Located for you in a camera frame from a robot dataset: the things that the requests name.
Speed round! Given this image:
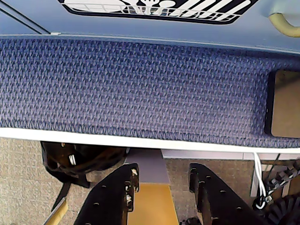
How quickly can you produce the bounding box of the blue toy kitchen body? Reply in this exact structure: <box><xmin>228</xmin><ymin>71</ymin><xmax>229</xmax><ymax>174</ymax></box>
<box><xmin>0</xmin><ymin>0</ymin><xmax>300</xmax><ymax>56</ymax></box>

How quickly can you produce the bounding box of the white cable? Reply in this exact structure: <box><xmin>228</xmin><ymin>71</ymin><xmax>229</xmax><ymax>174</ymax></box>
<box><xmin>254</xmin><ymin>151</ymin><xmax>268</xmax><ymax>210</ymax></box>

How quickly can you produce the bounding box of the black bag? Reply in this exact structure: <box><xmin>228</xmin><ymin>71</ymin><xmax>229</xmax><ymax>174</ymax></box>
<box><xmin>40</xmin><ymin>141</ymin><xmax>128</xmax><ymax>211</ymax></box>

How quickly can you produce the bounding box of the blue woven mat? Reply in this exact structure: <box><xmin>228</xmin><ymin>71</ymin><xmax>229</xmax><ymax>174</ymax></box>
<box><xmin>0</xmin><ymin>36</ymin><xmax>300</xmax><ymax>150</ymax></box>

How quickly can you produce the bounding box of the black coiled cable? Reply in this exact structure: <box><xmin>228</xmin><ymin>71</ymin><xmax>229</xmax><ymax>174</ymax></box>
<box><xmin>252</xmin><ymin>158</ymin><xmax>300</xmax><ymax>225</ymax></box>

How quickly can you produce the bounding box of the wooden stick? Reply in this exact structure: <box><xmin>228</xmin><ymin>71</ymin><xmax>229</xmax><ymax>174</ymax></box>
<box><xmin>43</xmin><ymin>196</ymin><xmax>69</xmax><ymax>225</ymax></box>

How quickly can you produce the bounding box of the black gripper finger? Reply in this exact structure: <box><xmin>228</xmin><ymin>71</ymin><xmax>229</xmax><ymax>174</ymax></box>
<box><xmin>74</xmin><ymin>163</ymin><xmax>141</xmax><ymax>225</ymax></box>
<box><xmin>188</xmin><ymin>163</ymin><xmax>270</xmax><ymax>225</ymax></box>

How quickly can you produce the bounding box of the yellow wooden board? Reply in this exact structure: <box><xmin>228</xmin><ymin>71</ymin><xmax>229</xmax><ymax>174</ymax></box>
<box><xmin>127</xmin><ymin>183</ymin><xmax>180</xmax><ymax>225</ymax></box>

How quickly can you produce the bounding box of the gray purple post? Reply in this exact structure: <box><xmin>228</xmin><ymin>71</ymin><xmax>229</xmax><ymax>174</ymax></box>
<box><xmin>126</xmin><ymin>148</ymin><xmax>170</xmax><ymax>185</ymax></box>

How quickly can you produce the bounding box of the tan panel with black frame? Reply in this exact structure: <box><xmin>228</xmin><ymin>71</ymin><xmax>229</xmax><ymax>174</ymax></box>
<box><xmin>264</xmin><ymin>69</ymin><xmax>300</xmax><ymax>138</ymax></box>

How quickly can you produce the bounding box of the gold dishwasher door handle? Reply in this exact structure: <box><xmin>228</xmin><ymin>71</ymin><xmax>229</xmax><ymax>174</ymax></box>
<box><xmin>268</xmin><ymin>13</ymin><xmax>300</xmax><ymax>38</ymax></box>

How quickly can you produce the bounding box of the dishwasher door with dish print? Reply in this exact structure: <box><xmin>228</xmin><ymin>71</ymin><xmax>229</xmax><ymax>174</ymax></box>
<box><xmin>0</xmin><ymin>0</ymin><xmax>300</xmax><ymax>53</ymax></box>

